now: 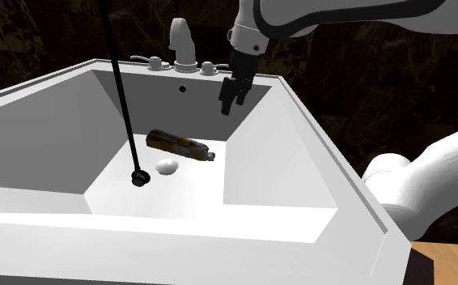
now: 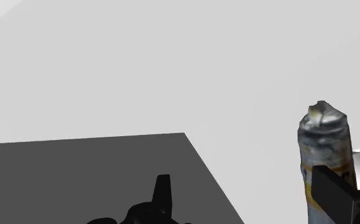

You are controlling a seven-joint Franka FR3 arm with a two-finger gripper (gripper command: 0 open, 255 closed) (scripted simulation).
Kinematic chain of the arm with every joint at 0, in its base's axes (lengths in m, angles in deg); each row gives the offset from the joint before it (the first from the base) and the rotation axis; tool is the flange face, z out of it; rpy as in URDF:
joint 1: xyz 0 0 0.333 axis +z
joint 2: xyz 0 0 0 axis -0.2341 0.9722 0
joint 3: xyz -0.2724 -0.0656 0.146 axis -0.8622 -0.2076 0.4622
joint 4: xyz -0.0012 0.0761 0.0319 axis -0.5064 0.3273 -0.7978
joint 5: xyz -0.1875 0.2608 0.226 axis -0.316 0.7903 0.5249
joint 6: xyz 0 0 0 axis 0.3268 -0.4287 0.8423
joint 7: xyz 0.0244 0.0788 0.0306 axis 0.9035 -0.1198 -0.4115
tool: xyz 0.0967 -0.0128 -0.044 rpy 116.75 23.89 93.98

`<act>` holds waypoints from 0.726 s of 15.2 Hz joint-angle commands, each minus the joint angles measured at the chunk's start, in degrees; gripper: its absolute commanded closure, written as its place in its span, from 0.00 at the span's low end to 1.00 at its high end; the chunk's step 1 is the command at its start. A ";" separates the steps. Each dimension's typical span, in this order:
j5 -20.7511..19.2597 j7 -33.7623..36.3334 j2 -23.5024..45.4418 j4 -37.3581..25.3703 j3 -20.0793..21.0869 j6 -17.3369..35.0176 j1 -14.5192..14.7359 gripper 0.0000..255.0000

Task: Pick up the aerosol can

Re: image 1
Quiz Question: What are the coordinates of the white egg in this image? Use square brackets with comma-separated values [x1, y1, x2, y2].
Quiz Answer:
[155, 158, 180, 177]

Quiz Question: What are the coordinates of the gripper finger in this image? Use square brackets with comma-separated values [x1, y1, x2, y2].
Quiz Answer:
[235, 79, 254, 107]
[218, 76, 240, 117]

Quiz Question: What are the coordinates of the brown bottle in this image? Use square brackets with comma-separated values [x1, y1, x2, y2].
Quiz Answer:
[145, 129, 217, 163]

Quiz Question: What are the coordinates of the white sink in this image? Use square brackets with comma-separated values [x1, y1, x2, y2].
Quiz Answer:
[0, 57, 412, 285]

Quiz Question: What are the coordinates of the black long-handled round tool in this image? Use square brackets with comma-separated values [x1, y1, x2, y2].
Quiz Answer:
[96, 0, 151, 188]

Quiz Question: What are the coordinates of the white faucet with handles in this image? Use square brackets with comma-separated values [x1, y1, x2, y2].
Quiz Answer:
[129, 17, 231, 77]

